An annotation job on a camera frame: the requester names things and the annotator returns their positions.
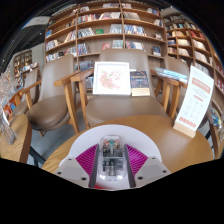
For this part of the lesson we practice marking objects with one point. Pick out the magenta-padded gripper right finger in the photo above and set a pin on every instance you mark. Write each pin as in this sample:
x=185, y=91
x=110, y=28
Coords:
x=140, y=163

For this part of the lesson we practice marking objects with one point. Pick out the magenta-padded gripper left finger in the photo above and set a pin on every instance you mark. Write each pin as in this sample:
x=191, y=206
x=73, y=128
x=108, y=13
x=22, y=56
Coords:
x=83, y=163

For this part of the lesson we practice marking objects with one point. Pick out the transparent computer mouse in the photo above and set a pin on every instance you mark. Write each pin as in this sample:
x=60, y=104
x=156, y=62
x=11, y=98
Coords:
x=111, y=160

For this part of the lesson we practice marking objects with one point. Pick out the brown padded wooden armchair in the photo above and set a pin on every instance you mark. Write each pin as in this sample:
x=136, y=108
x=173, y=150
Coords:
x=30, y=80
x=175, y=65
x=123, y=108
x=51, y=106

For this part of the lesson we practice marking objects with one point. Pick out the round wooden side table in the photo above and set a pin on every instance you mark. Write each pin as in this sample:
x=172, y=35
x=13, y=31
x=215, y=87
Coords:
x=15, y=140
x=218, y=146

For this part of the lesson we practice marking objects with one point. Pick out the dark cover book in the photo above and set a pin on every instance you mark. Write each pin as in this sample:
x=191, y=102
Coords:
x=140, y=81

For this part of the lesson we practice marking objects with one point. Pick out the white red sign wooden base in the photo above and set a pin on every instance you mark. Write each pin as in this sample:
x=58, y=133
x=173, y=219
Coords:
x=195, y=100

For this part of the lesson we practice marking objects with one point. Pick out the white framed flower picture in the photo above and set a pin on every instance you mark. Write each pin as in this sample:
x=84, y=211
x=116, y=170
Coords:
x=111, y=78

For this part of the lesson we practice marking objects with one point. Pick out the stack of colourful books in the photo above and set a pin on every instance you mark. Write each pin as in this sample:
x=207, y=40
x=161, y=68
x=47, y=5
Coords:
x=216, y=116

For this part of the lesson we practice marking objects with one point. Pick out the glass vase pale flowers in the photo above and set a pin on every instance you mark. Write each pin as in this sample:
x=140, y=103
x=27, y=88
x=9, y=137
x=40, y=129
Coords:
x=6, y=113

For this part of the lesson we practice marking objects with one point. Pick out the distant wooden bookshelf unit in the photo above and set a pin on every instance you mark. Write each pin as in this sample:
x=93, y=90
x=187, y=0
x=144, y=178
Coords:
x=23, y=61

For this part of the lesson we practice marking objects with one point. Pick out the tall wooden bookshelf unit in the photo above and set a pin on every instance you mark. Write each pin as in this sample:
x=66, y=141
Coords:
x=196, y=46

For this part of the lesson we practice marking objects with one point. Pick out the wide wooden bookshelf unit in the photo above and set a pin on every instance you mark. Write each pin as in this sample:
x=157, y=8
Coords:
x=100, y=33

